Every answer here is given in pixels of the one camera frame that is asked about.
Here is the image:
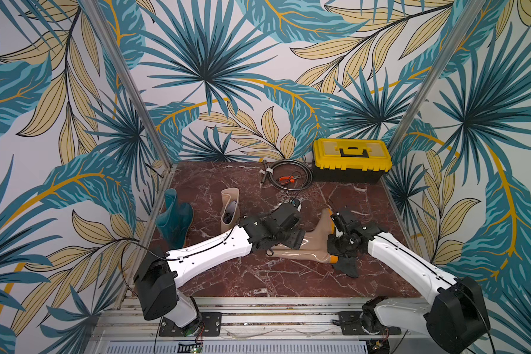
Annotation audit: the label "beige rubber boot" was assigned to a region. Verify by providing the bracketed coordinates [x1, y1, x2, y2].
[271, 209, 339, 264]
[221, 187, 240, 233]

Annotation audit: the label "teal rubber boot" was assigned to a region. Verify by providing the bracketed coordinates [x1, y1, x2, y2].
[156, 188, 194, 249]

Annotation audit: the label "aluminium mounting rail frame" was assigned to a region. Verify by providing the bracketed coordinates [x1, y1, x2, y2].
[83, 296, 474, 354]

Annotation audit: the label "right aluminium corner post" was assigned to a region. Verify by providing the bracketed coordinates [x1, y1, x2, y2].
[388, 1, 485, 154]

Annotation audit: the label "aluminium corner post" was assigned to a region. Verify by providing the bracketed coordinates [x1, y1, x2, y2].
[388, 1, 485, 154]
[82, 0, 173, 172]

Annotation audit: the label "left aluminium corner post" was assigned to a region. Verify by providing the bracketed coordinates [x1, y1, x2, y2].
[82, 0, 173, 172]

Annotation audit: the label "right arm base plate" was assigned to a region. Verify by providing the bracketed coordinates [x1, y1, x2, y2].
[332, 311, 402, 337]

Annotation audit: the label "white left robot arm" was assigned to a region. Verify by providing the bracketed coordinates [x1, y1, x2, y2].
[133, 199, 305, 328]

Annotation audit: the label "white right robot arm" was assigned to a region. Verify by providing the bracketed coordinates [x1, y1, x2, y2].
[327, 210, 491, 353]

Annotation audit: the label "red handled pliers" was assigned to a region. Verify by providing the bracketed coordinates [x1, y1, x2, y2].
[277, 175, 301, 186]

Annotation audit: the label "coiled black cable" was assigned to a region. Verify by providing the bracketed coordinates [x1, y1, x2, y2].
[259, 158, 314, 193]

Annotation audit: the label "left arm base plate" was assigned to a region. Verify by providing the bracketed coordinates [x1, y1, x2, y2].
[159, 312, 222, 338]

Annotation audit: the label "yellow and black toolbox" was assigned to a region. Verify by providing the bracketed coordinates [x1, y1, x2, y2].
[311, 138, 392, 184]

